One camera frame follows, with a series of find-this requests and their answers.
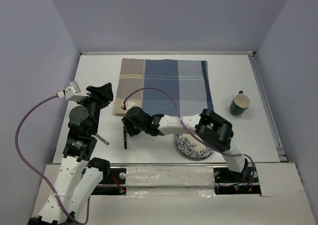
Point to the green mug white inside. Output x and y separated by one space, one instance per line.
239 104

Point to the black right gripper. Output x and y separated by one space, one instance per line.
130 126

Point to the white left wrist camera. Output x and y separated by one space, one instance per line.
72 93

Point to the black-handled steak knife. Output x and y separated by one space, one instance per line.
102 139

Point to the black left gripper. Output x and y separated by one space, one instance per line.
106 97

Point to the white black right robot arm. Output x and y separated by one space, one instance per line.
208 128

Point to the blue floral plate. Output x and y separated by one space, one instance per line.
191 148

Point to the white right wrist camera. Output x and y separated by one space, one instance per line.
127 105

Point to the blue patchwork cloth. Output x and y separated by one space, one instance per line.
169 87

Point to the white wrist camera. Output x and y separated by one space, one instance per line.
127 105
72 93

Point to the black-handled fork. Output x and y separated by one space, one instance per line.
125 137

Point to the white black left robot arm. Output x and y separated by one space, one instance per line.
79 172

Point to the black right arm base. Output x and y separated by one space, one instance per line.
233 183

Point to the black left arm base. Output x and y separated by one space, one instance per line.
114 184

